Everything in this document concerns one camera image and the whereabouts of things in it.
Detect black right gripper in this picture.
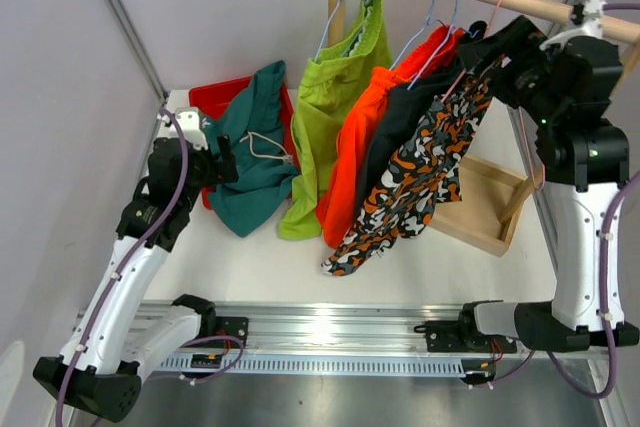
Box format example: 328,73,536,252
458,15,566,128

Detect teal green shorts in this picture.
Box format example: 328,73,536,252
205,60,298,237

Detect pink hanger of camouflage shorts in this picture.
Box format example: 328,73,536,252
440,0,504,104

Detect pink hanger of teal shorts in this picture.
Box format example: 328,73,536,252
517,108,546,191

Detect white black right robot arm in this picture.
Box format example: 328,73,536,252
456,16,639,353

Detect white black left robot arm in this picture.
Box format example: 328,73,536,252
33,135,243,425

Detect blue hanger of orange shorts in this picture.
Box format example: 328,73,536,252
389,0,455,71

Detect blue hanger of black shorts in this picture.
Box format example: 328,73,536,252
405,0,476,91

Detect black shorts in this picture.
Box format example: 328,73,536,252
354,21,487,215

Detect lime green shorts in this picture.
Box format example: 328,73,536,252
279,0,391,241

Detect orange grey camouflage shorts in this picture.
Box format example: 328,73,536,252
321,74,492,276

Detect blue hanger of green shorts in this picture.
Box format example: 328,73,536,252
313,0,374,63

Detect red plastic bin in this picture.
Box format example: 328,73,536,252
188,75,296,211

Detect wooden clothes rack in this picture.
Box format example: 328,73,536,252
328,0,640,259

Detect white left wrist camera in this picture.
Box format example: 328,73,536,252
157,107,209,151

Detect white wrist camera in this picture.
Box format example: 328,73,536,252
157,107,209,151
539,0,607,51

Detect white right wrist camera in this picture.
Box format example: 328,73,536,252
539,0,607,51

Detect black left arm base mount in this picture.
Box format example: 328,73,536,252
201,316,249,350

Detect slotted grey cable duct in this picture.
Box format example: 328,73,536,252
156,352,492,378

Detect aluminium mounting rail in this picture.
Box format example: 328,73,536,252
65,300,581,359

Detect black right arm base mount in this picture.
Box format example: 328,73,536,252
413,318,517,354

